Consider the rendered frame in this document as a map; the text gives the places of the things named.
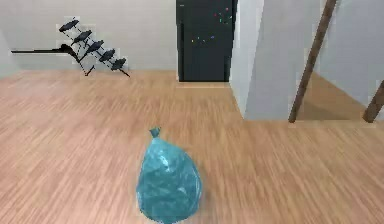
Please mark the brown wooden door frame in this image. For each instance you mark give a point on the brown wooden door frame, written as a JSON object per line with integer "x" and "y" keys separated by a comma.
{"x": 311, "y": 60}

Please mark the teal tied garbage bag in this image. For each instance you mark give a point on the teal tied garbage bag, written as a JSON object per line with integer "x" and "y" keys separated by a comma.
{"x": 168, "y": 180}

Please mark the black fridge with magnets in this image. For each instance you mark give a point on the black fridge with magnets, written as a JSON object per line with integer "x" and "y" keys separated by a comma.
{"x": 204, "y": 43}

